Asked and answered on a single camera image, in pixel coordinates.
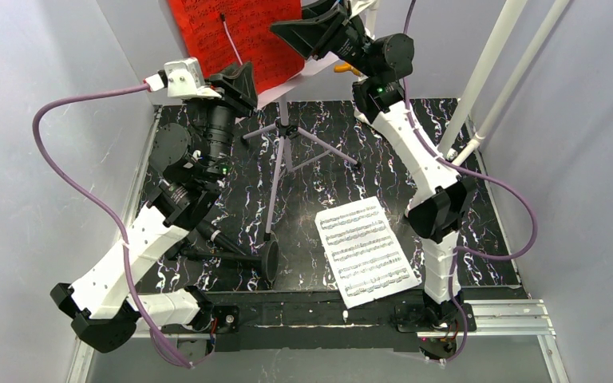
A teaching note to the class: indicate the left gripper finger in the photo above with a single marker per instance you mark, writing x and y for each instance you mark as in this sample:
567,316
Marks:
244,83
227,85

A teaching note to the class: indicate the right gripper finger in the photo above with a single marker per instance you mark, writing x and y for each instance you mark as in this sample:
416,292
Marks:
308,37
322,8

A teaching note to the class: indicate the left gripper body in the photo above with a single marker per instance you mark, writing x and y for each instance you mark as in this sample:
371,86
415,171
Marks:
227,92

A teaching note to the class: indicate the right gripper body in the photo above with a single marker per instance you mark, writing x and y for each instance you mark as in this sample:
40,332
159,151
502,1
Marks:
330,37

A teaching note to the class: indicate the lilac perforated music desk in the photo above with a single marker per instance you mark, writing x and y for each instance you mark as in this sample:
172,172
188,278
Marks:
285,79

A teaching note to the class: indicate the red sheet music page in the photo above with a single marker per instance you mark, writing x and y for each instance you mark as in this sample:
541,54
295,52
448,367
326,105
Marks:
232,42

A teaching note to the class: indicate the lilac folding tripod stand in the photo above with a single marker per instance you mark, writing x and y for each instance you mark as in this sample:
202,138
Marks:
286,132

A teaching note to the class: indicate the black microphone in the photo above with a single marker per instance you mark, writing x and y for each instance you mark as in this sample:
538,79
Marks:
216,236

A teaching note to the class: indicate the black microphone desk stand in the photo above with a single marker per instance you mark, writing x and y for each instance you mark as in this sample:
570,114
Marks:
267,261

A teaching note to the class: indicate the white sheet music page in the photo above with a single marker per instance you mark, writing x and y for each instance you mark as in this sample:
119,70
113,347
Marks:
363,252

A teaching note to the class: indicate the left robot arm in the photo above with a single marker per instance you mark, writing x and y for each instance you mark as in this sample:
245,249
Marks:
192,160

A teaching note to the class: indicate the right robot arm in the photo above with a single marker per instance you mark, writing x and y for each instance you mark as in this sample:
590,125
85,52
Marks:
443,195

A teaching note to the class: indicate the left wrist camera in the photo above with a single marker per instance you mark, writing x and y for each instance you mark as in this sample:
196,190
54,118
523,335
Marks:
182,79

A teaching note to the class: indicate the white pvc pipe frame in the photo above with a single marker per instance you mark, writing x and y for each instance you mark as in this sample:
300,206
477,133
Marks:
501,31

